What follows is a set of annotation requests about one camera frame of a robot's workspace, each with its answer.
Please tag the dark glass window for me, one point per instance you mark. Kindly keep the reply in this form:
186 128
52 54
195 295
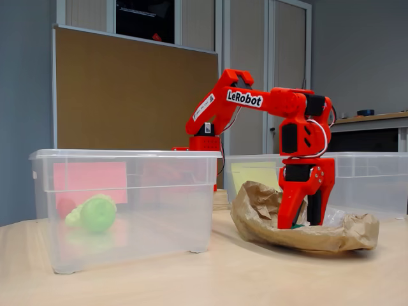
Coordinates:
143 19

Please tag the wooden base block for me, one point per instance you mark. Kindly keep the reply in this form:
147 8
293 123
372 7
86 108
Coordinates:
221 199

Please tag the yellow paper note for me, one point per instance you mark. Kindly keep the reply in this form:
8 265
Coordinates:
255 173

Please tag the wooden top side cabinet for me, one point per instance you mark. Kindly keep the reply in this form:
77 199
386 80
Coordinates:
366 137

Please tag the red toy strawberry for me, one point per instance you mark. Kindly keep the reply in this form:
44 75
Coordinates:
65 207

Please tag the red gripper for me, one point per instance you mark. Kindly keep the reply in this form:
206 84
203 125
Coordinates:
306 178

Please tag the red printed robot arm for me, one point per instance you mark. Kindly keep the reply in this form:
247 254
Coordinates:
277 102

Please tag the crumpled brown paper bag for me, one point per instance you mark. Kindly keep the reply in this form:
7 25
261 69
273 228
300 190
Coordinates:
303 237

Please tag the bright green toy apple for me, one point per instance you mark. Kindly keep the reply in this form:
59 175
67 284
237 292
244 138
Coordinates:
97 215

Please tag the clear plastic bin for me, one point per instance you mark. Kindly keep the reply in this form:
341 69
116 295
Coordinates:
159 207
366 178

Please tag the pink paper note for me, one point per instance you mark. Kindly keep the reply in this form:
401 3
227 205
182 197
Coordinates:
89 178

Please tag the brown cork pin board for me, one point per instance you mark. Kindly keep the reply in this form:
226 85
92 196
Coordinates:
127 95

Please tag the grey metal cabinet doors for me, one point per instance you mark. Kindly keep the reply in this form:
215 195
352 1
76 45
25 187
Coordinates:
248 48

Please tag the light green toy grapes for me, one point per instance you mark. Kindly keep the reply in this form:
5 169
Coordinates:
72 218

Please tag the blue tape roll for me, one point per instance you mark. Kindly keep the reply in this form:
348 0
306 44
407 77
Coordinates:
365 112

